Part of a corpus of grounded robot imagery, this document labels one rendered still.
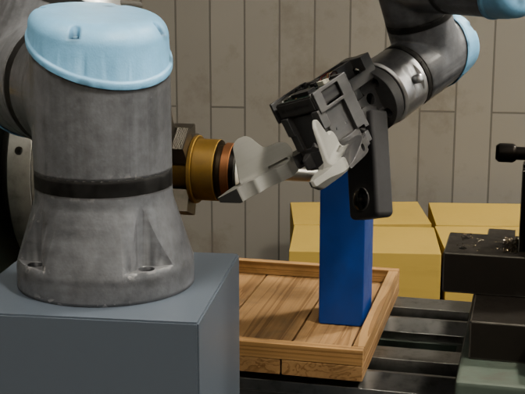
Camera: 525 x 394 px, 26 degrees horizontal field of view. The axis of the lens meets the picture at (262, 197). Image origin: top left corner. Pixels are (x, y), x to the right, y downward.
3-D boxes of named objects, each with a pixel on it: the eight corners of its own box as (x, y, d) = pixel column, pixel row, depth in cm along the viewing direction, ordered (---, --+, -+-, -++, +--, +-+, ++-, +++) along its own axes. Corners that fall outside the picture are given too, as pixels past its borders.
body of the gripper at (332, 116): (262, 108, 119) (334, 61, 126) (298, 180, 121) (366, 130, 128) (309, 95, 113) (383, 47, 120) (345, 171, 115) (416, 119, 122)
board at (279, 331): (126, 360, 144) (126, 331, 143) (207, 280, 178) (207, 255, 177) (362, 382, 137) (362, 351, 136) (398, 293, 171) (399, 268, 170)
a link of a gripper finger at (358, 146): (312, 166, 111) (323, 141, 119) (320, 181, 112) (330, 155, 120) (356, 147, 110) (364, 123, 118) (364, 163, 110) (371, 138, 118)
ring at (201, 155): (164, 140, 151) (231, 143, 149) (185, 129, 159) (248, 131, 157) (165, 208, 153) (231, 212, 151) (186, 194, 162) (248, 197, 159)
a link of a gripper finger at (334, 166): (288, 141, 106) (302, 115, 114) (316, 196, 107) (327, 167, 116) (319, 128, 105) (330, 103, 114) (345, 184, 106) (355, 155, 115)
